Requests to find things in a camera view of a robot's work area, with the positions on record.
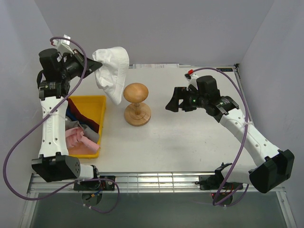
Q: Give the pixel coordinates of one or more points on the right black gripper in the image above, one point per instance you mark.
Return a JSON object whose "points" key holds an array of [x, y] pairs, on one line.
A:
{"points": [[178, 93]]}

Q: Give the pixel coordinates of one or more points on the white paper strip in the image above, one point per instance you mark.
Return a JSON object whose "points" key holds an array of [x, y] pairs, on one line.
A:
{"points": [[157, 65]]}

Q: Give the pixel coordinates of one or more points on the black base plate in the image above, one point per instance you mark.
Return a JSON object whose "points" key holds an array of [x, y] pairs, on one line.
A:
{"points": [[94, 185], [213, 182]]}

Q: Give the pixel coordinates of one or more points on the wooden hat stand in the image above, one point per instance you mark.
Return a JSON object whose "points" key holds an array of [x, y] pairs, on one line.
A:
{"points": [[137, 113]]}

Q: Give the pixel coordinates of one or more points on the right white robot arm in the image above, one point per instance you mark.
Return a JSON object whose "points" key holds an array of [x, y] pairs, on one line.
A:
{"points": [[273, 166]]}

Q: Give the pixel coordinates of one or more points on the blue hat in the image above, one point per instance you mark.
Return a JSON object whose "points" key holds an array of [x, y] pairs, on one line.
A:
{"points": [[70, 115]]}

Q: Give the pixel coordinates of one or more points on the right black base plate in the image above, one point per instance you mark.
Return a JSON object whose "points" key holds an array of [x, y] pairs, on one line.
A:
{"points": [[213, 182]]}

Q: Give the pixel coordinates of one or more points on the dark red bucket hat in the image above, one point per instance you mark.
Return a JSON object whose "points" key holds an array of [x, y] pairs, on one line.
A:
{"points": [[82, 119]]}

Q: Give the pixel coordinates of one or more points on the yellow plastic bin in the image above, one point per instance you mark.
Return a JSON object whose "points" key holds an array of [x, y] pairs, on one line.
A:
{"points": [[93, 107]]}

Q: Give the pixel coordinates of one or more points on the pink hat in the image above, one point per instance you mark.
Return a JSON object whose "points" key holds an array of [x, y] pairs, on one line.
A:
{"points": [[78, 144]]}

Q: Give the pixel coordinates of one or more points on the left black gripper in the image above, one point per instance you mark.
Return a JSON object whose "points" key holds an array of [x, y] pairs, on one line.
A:
{"points": [[91, 66]]}

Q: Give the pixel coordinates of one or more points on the aluminium front rail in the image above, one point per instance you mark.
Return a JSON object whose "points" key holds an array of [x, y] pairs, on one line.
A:
{"points": [[132, 182]]}

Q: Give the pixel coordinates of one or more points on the grey hat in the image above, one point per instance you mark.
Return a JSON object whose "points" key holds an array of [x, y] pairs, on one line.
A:
{"points": [[88, 132]]}

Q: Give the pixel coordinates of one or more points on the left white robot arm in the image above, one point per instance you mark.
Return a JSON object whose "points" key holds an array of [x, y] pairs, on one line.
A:
{"points": [[54, 162]]}

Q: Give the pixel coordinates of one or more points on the blue corner label right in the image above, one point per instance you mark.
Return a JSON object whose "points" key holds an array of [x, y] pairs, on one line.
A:
{"points": [[225, 69]]}

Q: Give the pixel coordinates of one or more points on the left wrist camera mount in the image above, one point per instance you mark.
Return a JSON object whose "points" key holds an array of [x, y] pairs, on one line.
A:
{"points": [[63, 46]]}

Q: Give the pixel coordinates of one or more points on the white bucket hat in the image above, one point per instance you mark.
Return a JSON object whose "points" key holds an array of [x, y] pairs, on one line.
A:
{"points": [[111, 76]]}

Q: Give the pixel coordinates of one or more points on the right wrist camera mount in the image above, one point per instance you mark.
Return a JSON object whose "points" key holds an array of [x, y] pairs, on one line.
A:
{"points": [[191, 77]]}

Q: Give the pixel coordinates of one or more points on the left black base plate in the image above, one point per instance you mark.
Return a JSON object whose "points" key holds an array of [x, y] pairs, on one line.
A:
{"points": [[94, 185]]}

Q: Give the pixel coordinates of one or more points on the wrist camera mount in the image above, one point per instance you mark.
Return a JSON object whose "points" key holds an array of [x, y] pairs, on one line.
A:
{"points": [[63, 46], [191, 77]]}

